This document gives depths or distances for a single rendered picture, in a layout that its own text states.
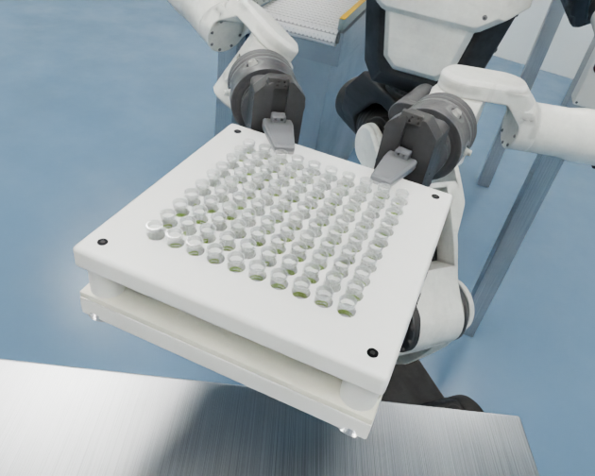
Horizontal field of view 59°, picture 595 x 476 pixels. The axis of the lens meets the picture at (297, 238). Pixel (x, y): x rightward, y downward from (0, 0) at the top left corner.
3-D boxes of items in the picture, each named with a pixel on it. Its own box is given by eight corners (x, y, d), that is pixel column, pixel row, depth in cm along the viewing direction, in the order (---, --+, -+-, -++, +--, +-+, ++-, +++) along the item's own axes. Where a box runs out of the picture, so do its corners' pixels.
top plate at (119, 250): (382, 399, 34) (390, 381, 33) (73, 266, 40) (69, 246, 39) (449, 211, 53) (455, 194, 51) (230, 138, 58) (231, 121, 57)
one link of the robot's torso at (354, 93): (327, 122, 124) (341, 47, 113) (375, 119, 128) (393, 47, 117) (383, 189, 104) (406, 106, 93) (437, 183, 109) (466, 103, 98)
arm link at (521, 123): (425, 144, 69) (525, 160, 70) (447, 76, 64) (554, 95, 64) (420, 122, 75) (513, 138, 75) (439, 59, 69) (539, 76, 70)
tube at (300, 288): (294, 358, 41) (307, 291, 37) (279, 352, 42) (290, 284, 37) (300, 347, 42) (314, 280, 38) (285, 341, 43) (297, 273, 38)
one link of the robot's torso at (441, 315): (371, 348, 113) (345, 130, 112) (439, 331, 119) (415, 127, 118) (411, 363, 99) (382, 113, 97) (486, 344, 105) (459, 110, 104)
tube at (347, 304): (335, 376, 41) (354, 310, 36) (319, 369, 41) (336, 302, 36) (341, 364, 42) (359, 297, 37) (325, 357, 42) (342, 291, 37)
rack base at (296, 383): (365, 440, 37) (373, 421, 36) (81, 312, 43) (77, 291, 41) (433, 248, 56) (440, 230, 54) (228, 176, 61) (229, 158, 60)
